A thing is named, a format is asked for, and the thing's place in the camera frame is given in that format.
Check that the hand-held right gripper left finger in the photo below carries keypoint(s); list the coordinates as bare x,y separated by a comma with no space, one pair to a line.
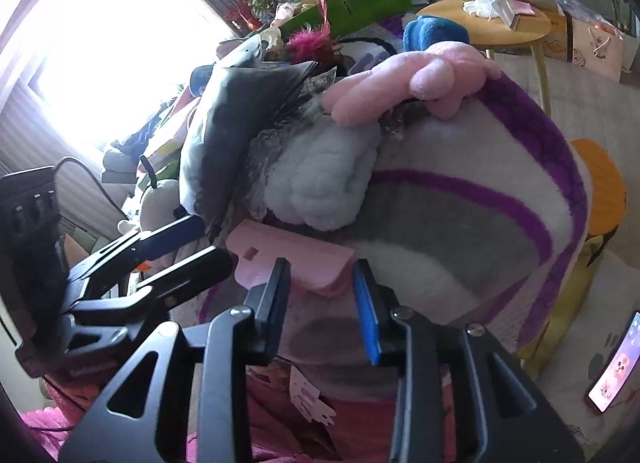
274,303

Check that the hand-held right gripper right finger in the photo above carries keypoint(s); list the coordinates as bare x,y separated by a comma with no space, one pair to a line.
370,313

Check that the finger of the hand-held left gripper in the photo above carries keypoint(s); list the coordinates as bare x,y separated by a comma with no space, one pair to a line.
160,240
195,273

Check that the pink plastic case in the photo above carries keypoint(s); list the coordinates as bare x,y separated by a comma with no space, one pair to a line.
300,258

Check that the white plush duck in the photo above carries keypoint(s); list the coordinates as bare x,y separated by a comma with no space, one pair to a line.
160,203

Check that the white paper tag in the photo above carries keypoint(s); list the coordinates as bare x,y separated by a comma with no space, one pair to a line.
310,395

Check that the pink fluffy garment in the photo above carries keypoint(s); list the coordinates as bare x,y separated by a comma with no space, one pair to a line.
350,423

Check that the grey fabric pouch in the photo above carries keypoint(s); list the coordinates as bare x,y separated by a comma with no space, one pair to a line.
225,118

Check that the purple grey blanket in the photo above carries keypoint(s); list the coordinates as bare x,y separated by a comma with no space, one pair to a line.
450,193

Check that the yellow printed cloth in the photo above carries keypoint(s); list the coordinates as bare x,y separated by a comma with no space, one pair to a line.
575,303

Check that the grey plush shark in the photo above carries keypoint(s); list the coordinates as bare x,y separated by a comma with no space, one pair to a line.
242,50

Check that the pink plush toy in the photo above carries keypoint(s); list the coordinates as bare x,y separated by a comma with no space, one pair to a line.
380,83

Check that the red decoration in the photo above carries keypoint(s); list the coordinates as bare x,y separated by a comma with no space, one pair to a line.
240,15

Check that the magenta fluffy pompom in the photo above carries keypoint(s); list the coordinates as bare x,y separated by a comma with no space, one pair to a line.
305,43

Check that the smartphone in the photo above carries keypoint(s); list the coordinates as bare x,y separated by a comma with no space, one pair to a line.
612,368

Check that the potted green plant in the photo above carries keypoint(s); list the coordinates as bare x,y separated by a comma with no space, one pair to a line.
262,0

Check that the orange round stool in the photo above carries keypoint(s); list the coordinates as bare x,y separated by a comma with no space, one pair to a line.
600,183

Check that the green cardboard box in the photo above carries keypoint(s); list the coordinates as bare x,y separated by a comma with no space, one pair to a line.
365,3

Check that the round wooden table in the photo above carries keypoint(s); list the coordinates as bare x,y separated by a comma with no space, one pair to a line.
520,28

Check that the white tissue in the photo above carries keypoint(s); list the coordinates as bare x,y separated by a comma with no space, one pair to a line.
480,7

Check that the paper gift bag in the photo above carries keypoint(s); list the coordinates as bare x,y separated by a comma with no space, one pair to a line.
595,48

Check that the clear plastic bag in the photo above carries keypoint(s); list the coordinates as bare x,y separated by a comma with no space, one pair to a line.
585,10

